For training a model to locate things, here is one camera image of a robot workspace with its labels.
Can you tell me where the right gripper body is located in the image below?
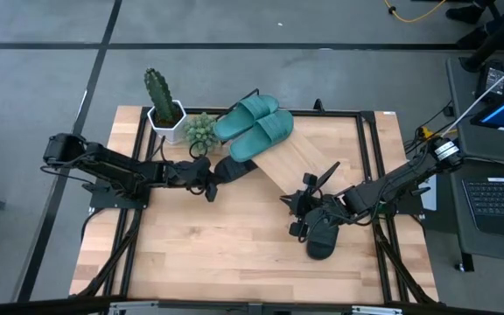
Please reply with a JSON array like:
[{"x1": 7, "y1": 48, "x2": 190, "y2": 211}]
[{"x1": 302, "y1": 187, "x2": 361, "y2": 228}]

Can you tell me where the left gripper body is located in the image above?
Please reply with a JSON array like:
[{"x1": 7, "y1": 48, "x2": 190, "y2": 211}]
[{"x1": 171, "y1": 157, "x2": 216, "y2": 192}]

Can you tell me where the teal slide sandal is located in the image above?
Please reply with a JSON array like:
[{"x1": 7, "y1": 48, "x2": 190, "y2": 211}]
[
  {"x1": 213, "y1": 94, "x2": 281, "y2": 142},
  {"x1": 228, "y1": 108, "x2": 295, "y2": 164}
]

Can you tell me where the succulent in patterned pot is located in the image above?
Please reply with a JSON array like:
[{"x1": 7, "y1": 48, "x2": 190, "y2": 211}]
[{"x1": 183, "y1": 112, "x2": 219, "y2": 152}]

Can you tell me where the cactus in white pot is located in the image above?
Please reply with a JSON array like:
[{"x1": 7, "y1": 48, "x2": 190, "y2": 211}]
[{"x1": 143, "y1": 67, "x2": 188, "y2": 145}]

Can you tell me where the black laptop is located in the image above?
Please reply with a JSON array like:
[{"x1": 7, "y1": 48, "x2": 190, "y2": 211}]
[{"x1": 460, "y1": 176, "x2": 504, "y2": 241}]

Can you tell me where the black power adapter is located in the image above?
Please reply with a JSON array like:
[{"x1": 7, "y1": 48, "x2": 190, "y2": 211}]
[{"x1": 474, "y1": 59, "x2": 504, "y2": 101}]

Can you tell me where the person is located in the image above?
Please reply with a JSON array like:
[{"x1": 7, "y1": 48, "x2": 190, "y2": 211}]
[{"x1": 445, "y1": 0, "x2": 504, "y2": 74}]

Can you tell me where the black cable loop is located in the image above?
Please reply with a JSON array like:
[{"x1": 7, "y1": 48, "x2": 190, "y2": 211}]
[{"x1": 187, "y1": 139, "x2": 210, "y2": 159}]

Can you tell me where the wooden shelf black metal frame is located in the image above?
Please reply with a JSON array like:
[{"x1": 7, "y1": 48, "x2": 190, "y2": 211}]
[{"x1": 213, "y1": 88, "x2": 343, "y2": 197}]

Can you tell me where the black table frame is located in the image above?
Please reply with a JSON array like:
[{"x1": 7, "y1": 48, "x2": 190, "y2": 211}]
[{"x1": 70, "y1": 104, "x2": 439, "y2": 314}]

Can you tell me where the silver angle bracket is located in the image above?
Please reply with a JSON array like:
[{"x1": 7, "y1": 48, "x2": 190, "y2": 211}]
[
  {"x1": 350, "y1": 304, "x2": 404, "y2": 315},
  {"x1": 108, "y1": 300, "x2": 159, "y2": 315}
]

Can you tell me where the black cable bundle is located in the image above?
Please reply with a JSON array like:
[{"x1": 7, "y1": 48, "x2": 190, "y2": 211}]
[{"x1": 403, "y1": 100, "x2": 455, "y2": 155}]

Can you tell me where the white cable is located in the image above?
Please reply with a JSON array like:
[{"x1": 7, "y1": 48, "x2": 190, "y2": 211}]
[{"x1": 442, "y1": 52, "x2": 504, "y2": 137}]

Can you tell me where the yellow cable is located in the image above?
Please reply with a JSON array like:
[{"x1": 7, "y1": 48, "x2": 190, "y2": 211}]
[{"x1": 382, "y1": 0, "x2": 448, "y2": 24}]

